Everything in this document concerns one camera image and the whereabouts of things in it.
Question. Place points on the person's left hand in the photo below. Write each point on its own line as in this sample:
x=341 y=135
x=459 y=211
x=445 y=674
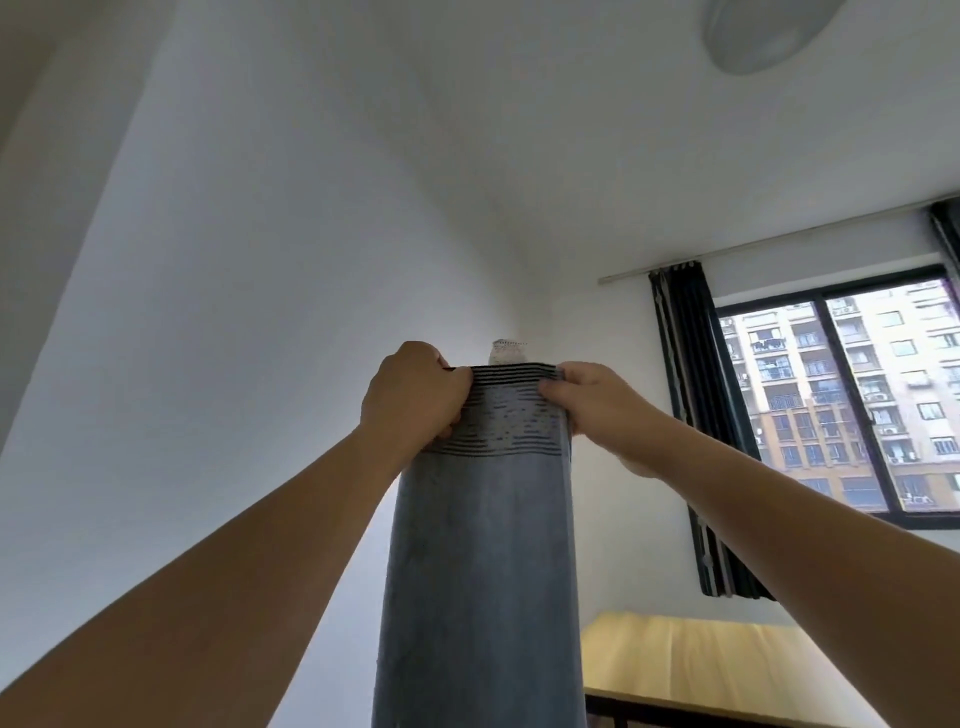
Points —
x=409 y=397

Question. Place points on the person's right hand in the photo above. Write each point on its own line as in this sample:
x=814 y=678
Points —
x=607 y=412

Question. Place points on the dark striped towel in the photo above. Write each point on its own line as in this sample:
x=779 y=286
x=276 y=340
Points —
x=480 y=562

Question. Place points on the person's right forearm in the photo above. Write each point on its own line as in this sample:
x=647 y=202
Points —
x=810 y=547

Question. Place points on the person's left forearm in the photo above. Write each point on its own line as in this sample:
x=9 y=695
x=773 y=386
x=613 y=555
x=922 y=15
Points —
x=210 y=592

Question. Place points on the wide dark curtain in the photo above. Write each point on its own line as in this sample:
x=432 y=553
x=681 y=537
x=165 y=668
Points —
x=705 y=420

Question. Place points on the black framed window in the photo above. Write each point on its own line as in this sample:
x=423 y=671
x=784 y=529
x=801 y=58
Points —
x=847 y=405

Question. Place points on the white curtain rod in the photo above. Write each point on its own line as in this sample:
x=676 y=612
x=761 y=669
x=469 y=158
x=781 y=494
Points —
x=787 y=236

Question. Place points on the wooden table with black legs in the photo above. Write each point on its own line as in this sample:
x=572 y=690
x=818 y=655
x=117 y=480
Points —
x=712 y=660

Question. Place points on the narrow dark curtain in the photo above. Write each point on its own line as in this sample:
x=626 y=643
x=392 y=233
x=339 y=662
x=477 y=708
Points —
x=946 y=232

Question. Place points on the round white ceiling lamp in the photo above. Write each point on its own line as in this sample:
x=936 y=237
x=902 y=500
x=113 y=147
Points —
x=765 y=30

